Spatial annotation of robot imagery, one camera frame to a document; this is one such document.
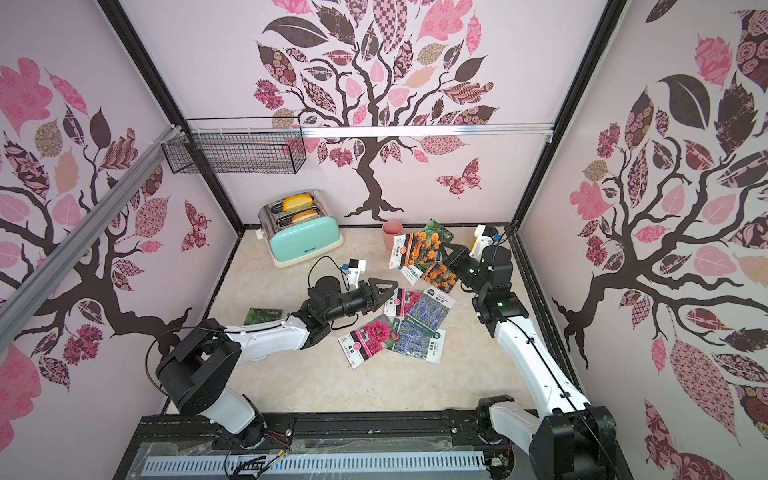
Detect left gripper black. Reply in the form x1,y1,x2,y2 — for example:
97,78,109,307
323,277,397,323

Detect hollyhock seed packet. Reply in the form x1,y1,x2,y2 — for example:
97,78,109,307
339,315,399,369
383,288,423,319

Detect marigold seed packet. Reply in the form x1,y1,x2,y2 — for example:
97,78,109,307
388,231,442,271
400,262,458,293

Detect lavender seed packet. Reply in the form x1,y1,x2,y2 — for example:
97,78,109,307
387,318,446,364
405,287,455,331

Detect green gourd seed packet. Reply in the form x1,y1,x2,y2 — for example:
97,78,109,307
422,219,455,243

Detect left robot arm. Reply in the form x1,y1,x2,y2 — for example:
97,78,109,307
155,276,398,449

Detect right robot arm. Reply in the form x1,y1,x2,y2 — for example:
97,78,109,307
440,244,617,479

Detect pink cup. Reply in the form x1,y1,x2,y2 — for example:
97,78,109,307
382,220,404,252

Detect toast slice front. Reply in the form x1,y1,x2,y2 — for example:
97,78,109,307
291,209,322,225

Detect toast slice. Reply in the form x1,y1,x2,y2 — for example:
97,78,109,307
291,209,322,225
282,193,314,213

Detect mint green toaster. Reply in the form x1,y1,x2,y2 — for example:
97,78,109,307
258,190,344,268

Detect toast slice rear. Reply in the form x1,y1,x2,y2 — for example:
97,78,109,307
282,193,314,213

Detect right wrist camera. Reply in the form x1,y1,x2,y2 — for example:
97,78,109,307
470,224,501,260

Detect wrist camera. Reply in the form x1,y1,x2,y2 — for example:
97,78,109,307
341,259,366,291
470,224,501,260

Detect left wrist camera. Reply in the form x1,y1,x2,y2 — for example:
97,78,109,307
341,259,366,291

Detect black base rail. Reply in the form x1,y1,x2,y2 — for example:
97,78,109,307
113,407,634,480

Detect black wire basket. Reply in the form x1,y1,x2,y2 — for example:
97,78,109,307
162,114,309,174

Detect white slotted cable duct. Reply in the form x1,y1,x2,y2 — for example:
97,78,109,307
138,451,486,479

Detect aluminium rail left wall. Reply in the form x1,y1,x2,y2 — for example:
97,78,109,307
1,125,182,348

